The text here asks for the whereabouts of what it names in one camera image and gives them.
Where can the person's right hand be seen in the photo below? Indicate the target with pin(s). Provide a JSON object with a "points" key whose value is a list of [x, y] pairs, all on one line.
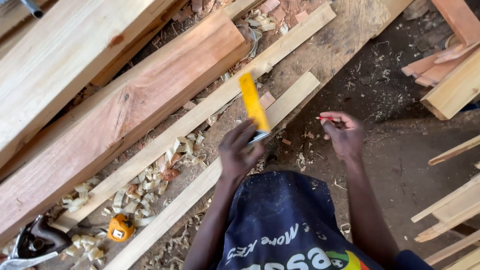
{"points": [[347, 137]]}

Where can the person's left hand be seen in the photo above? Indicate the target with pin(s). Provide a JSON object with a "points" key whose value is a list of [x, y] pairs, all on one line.
{"points": [[238, 157]]}

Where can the person's left fingers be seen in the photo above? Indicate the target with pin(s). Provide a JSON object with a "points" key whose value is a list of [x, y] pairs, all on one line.
{"points": [[237, 135]]}

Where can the yellow blade try square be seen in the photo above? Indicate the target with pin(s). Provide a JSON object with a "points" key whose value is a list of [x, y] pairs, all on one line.
{"points": [[253, 101]]}

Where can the red pencil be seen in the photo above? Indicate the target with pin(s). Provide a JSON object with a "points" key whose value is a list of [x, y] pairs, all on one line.
{"points": [[324, 118]]}

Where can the long thin wooden strip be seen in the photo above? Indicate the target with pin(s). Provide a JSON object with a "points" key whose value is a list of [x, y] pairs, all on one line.
{"points": [[195, 116], [176, 210]]}

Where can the small flat wood offcut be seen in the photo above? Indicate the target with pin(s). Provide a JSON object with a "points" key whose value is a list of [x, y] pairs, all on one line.
{"points": [[267, 99]]}

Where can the tiny reddish wood chip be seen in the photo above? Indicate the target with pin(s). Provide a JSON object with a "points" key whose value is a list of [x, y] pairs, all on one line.
{"points": [[286, 141]]}

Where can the curled reddish wood shaving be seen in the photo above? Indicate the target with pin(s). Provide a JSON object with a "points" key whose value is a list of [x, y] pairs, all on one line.
{"points": [[170, 174]]}

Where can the person's navy printed shirt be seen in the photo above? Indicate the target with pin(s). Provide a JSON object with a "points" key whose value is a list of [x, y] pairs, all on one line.
{"points": [[285, 210]]}

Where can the pile of pale wood shavings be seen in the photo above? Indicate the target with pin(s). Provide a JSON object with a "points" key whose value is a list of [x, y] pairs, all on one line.
{"points": [[142, 187]]}

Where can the thick reddish wooden beam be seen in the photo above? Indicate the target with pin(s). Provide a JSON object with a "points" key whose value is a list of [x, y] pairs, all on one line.
{"points": [[123, 116]]}

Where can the heap of reddish wood offcuts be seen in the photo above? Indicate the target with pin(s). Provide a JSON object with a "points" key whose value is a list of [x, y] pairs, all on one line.
{"points": [[277, 13]]}

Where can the yellow tape measure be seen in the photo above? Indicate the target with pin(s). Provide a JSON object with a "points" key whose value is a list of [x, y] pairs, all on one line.
{"points": [[120, 227]]}

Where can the wide pale wooden plank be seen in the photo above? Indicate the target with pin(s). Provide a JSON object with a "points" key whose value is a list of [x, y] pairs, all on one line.
{"points": [[63, 56]]}

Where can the bundle of reddish wood pieces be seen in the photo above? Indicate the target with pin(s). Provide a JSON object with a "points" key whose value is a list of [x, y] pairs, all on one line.
{"points": [[435, 67]]}

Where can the narrow pale wooden batten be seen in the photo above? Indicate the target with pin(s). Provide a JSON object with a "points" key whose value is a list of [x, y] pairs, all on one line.
{"points": [[455, 150]]}

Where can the pale thick wooden board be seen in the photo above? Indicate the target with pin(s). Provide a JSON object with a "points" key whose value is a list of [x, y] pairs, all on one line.
{"points": [[453, 90]]}

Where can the metal hand plane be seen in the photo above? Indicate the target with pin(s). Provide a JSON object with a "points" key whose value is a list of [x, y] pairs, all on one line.
{"points": [[35, 242]]}

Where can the stack of pale wooden battens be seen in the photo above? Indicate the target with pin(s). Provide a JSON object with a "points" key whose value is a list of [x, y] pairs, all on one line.
{"points": [[455, 221]]}

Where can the grey metal pipe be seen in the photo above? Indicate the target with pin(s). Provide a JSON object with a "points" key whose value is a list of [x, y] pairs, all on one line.
{"points": [[33, 8]]}

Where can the reddish wooden post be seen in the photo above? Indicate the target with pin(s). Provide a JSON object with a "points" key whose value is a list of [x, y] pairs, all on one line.
{"points": [[459, 18]]}

